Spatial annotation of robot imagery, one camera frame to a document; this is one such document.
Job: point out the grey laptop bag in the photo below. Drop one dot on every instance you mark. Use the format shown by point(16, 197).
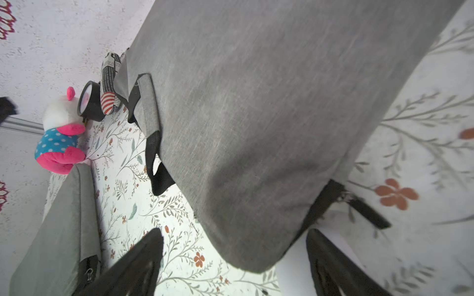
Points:
point(254, 106)
point(65, 255)

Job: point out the white computer mouse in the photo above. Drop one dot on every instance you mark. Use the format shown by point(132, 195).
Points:
point(294, 271)

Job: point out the flag patterned can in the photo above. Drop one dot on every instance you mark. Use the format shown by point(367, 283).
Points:
point(109, 68)

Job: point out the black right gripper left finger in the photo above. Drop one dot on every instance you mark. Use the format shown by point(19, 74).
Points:
point(135, 274)

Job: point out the pink white plush toy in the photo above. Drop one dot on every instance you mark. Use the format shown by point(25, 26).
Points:
point(57, 151)

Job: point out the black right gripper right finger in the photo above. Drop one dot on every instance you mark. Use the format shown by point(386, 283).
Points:
point(334, 274)

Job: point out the black round gauge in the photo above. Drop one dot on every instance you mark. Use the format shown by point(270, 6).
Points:
point(89, 106)

